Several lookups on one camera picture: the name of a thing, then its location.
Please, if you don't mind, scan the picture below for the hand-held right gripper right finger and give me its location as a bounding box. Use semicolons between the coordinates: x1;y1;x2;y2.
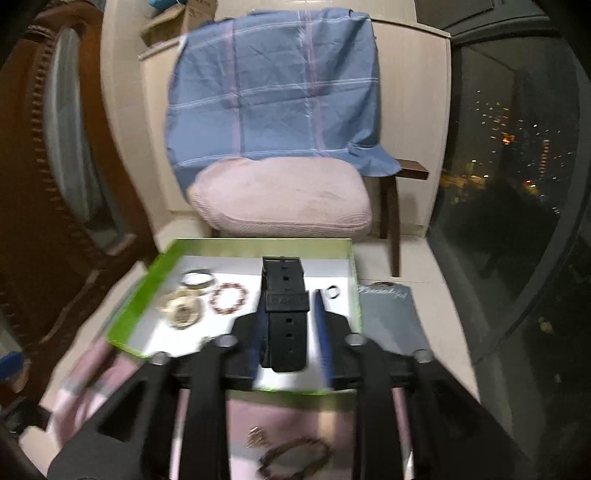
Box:
314;290;536;480

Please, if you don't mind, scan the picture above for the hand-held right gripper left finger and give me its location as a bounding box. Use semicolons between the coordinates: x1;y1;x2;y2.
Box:
46;314;269;480

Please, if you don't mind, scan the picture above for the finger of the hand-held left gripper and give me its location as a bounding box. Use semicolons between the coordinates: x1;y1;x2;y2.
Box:
0;352;25;384

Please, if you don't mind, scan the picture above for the black bracelet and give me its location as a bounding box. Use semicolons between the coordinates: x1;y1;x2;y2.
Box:
261;257;310;374

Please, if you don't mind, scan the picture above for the green cardboard box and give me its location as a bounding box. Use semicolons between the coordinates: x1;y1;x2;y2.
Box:
106;237;365;395

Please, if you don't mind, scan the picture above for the clear bangle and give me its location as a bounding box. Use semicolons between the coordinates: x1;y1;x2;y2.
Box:
181;270;215;289

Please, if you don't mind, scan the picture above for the grey pouch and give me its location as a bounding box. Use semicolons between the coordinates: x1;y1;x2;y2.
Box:
358;281;428;358

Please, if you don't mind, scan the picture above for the pink cloth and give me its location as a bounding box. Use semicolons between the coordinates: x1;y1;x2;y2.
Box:
46;342;416;480

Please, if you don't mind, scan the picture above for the pink cushion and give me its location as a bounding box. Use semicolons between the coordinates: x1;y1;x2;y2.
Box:
189;156;374;241

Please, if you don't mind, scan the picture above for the wooden framed mirror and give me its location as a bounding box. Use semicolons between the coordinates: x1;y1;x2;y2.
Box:
0;9;158;365

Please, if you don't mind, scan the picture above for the wooden chair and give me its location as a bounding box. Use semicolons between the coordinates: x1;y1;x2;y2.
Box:
379;158;430;278

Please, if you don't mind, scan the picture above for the dark glass window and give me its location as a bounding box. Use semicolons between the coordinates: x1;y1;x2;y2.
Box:
427;18;591;365

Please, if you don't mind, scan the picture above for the blue plaid cloth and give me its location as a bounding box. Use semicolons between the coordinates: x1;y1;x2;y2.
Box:
166;7;402;201

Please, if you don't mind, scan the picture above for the brown cardboard box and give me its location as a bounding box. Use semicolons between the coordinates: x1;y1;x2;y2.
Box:
141;0;218;47

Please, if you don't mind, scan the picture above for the reddish bead bracelet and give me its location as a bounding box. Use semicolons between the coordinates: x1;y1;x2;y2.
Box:
209;284;247;315

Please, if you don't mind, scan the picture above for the brown bead bracelet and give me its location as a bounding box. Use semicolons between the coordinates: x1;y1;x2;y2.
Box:
256;438;334;480

